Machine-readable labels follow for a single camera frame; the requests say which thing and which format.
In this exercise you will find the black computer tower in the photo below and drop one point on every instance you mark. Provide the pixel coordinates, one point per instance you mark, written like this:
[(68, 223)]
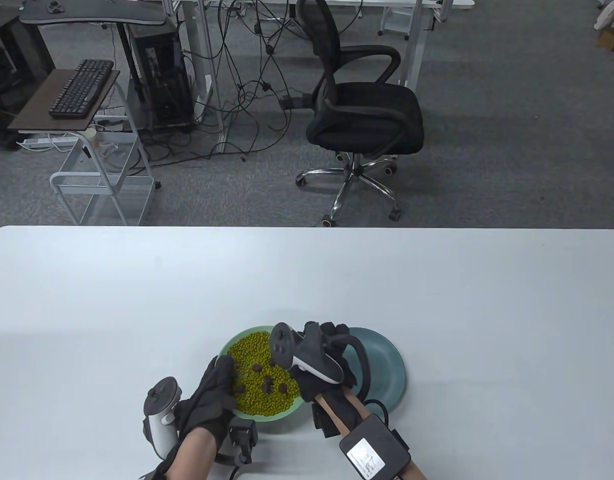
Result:
[(161, 75)]

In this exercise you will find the brown keyboard shelf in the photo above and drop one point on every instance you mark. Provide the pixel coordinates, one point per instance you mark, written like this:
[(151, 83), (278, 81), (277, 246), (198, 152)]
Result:
[(36, 107)]

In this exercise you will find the white desk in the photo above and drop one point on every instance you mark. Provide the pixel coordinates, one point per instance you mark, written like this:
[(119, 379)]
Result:
[(417, 45)]

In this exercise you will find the black cabinet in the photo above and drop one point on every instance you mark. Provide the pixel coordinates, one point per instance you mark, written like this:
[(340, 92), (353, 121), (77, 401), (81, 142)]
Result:
[(11, 75)]

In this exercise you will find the black box with white label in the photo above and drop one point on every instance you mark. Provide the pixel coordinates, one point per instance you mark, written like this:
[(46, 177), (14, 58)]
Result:
[(372, 447)]

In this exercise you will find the white power strip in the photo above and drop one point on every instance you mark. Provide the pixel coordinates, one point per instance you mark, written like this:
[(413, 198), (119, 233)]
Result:
[(41, 142)]

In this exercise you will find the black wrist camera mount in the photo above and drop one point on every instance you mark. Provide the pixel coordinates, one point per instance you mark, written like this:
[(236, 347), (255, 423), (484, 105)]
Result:
[(242, 435)]

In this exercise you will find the white desk frame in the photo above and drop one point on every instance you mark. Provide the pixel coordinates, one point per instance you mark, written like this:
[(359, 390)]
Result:
[(199, 60)]

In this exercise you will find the person's right hand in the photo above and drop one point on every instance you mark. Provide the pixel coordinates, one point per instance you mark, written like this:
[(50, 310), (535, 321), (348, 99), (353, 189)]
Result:
[(337, 332)]

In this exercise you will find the pile of green beans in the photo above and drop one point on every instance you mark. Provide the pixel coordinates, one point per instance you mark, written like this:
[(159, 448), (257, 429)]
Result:
[(251, 350)]

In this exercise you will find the person's left hand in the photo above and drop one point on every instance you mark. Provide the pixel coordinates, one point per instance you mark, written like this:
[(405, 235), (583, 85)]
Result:
[(209, 400)]

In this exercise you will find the dark curved desk top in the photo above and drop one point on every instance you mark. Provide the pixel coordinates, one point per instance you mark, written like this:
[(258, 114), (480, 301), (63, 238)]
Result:
[(91, 12)]

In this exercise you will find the cardboard box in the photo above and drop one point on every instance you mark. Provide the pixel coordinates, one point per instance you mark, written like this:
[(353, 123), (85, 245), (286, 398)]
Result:
[(612, 37)]

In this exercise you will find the cluster of dark red cranberries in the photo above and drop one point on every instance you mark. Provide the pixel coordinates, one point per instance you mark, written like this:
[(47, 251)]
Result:
[(267, 381)]

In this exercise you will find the person's left forearm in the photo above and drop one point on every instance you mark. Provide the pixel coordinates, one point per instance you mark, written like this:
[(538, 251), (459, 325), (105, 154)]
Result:
[(191, 457)]

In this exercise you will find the light green plate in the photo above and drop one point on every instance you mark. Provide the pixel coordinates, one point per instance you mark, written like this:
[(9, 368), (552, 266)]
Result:
[(266, 424)]

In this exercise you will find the black office chair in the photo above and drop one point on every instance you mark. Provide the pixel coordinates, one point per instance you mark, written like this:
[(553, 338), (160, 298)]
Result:
[(367, 110)]

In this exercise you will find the teal plate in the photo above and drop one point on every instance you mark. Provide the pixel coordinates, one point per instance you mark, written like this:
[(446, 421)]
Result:
[(382, 370)]

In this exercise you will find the small white cup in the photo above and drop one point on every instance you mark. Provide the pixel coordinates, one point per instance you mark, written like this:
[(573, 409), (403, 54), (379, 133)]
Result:
[(91, 133)]

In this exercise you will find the black keyboard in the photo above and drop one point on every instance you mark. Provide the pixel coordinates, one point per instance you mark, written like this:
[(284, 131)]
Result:
[(81, 87)]

